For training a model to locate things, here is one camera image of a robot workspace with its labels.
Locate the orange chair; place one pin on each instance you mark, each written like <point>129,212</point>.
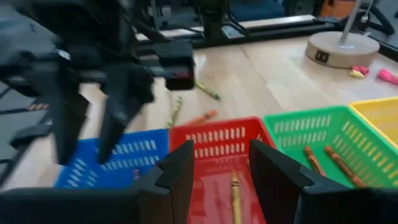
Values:
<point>339,6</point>

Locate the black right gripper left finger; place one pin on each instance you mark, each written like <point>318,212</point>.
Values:
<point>174,193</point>

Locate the crayons inside basket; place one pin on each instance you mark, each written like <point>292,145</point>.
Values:
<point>217,186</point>

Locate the small pink yellow toy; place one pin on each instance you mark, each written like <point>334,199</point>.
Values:
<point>359,71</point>

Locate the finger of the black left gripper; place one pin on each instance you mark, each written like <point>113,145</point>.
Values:
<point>70,118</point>
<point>127,93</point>

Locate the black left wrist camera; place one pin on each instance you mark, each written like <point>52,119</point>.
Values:
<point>177,62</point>

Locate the yellow-green crayon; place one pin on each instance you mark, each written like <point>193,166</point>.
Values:
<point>175,112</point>
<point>209,91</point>

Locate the green plastic basket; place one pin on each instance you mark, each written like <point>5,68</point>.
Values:
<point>298,137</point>

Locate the blue chair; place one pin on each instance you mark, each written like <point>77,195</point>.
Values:
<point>255,9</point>

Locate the yellow crayon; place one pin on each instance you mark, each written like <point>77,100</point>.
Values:
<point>235,199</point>

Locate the white table lamp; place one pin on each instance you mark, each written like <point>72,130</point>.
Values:
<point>342,54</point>

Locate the orange crayon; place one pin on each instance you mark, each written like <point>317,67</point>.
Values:
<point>203,116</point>
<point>343,166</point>
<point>313,160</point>

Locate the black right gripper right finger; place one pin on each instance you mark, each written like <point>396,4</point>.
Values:
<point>273,186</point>

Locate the yellow plastic basket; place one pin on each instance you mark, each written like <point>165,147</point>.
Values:
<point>382,118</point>

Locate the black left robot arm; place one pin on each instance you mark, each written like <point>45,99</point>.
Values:
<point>77,21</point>

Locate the pink rubber toy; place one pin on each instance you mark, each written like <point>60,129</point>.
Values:
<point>388,76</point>

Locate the blue plastic basket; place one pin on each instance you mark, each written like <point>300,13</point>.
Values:
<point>118,177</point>

